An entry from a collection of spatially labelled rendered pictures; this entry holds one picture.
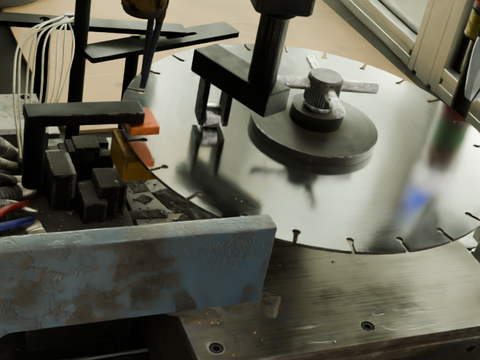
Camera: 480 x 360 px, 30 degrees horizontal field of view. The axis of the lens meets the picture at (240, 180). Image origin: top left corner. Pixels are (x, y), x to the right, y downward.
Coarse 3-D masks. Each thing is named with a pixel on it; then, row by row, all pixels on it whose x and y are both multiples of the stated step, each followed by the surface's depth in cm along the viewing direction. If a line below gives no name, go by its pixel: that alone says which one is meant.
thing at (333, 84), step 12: (312, 60) 77; (312, 72) 74; (324, 72) 75; (336, 72) 75; (288, 84) 74; (300, 84) 74; (312, 84) 74; (324, 84) 73; (336, 84) 73; (348, 84) 75; (360, 84) 75; (372, 84) 75; (312, 96) 74; (324, 96) 73; (336, 96) 72; (312, 108) 75; (324, 108) 74; (336, 108) 71
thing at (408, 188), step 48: (240, 48) 88; (288, 48) 90; (144, 96) 77; (192, 96) 78; (384, 96) 85; (432, 96) 87; (144, 144) 71; (192, 144) 72; (240, 144) 73; (384, 144) 77; (432, 144) 79; (192, 192) 66; (240, 192) 67; (288, 192) 69; (336, 192) 70; (384, 192) 71; (432, 192) 72; (288, 240) 63; (336, 240) 64; (384, 240) 66; (432, 240) 67
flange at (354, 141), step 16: (288, 112) 77; (304, 112) 74; (352, 112) 79; (256, 128) 74; (272, 128) 74; (288, 128) 75; (304, 128) 75; (320, 128) 74; (336, 128) 75; (352, 128) 76; (368, 128) 77; (272, 144) 73; (288, 144) 73; (304, 144) 73; (320, 144) 73; (336, 144) 74; (352, 144) 74; (368, 144) 75; (304, 160) 72; (320, 160) 72; (336, 160) 73; (352, 160) 73
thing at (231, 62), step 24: (264, 24) 66; (288, 24) 66; (216, 48) 72; (264, 48) 66; (216, 72) 70; (240, 72) 70; (264, 72) 67; (240, 96) 69; (264, 96) 67; (288, 96) 69
